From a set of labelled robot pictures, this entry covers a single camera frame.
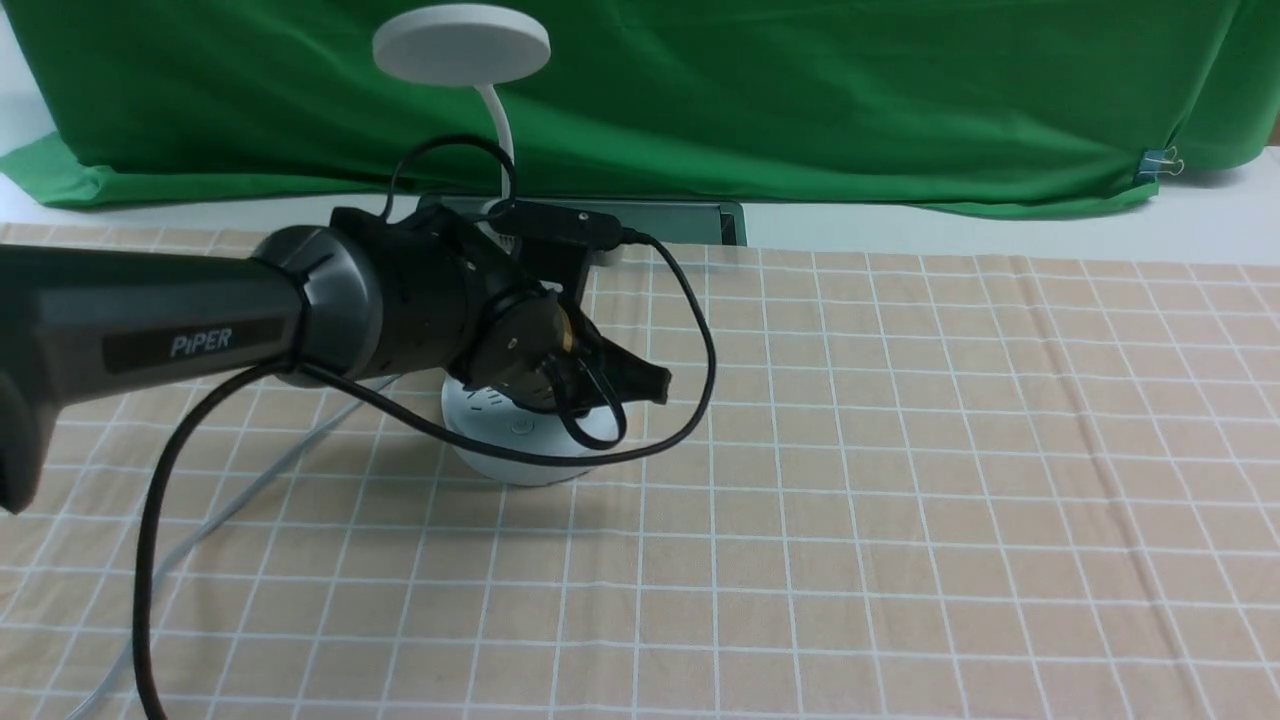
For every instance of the green backdrop cloth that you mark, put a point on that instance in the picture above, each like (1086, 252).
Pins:
(1021, 109)

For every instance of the dark grey cable tray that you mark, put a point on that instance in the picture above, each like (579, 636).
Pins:
(695, 222)

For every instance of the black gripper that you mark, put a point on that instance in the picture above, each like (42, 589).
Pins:
(452, 299)

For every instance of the white desk lamp with sockets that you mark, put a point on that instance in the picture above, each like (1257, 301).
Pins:
(482, 46)

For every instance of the blue binder clip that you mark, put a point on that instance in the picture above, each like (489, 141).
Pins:
(1156, 163)

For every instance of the checkered beige tablecloth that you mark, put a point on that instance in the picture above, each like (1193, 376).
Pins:
(929, 487)

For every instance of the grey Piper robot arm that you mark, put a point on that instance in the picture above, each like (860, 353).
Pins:
(359, 298)

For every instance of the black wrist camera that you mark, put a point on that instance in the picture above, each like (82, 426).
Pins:
(595, 233)

